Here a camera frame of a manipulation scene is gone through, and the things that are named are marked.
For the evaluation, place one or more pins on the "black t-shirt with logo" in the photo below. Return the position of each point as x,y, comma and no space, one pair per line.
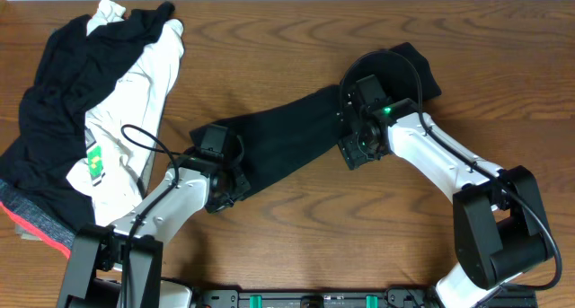
280,141

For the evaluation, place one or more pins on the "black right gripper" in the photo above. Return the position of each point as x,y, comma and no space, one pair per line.
353,156

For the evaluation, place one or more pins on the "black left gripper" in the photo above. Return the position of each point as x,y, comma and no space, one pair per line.
244,185

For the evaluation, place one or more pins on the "white t-shirt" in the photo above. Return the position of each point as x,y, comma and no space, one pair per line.
110,172

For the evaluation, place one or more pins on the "grey garment with red trim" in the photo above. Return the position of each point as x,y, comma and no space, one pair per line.
36,221

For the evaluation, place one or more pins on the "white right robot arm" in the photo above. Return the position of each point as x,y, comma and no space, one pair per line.
504,246

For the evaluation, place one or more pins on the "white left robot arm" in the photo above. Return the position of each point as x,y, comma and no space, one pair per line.
120,265

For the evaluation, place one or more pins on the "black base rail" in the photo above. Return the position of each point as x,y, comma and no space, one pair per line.
314,299

